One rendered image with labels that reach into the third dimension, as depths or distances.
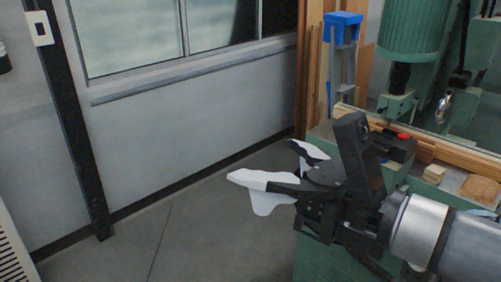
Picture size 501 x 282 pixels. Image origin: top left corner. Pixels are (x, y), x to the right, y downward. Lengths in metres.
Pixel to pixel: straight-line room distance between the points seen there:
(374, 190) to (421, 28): 0.72
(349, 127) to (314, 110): 2.28
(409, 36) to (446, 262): 0.77
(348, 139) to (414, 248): 0.13
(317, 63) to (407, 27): 1.50
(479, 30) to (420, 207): 0.94
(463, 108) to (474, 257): 0.96
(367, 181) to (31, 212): 1.82
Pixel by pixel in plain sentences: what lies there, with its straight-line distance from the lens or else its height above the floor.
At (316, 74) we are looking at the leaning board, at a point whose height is 0.67.
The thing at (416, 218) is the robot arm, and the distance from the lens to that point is 0.41.
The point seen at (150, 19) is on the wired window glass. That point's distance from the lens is 2.00.
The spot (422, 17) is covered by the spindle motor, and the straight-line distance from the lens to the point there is 1.08.
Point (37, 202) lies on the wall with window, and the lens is 2.02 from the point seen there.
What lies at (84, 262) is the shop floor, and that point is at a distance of 2.14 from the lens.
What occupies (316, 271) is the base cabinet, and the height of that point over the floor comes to 0.25.
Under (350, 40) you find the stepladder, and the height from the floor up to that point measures 1.01.
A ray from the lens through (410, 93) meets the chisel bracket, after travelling 1.24.
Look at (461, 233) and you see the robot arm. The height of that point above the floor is 1.25.
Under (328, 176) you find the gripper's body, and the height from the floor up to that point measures 1.25.
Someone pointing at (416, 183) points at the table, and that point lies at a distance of 1.12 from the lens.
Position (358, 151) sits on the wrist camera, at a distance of 0.40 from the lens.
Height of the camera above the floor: 1.50
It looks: 30 degrees down
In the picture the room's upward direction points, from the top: straight up
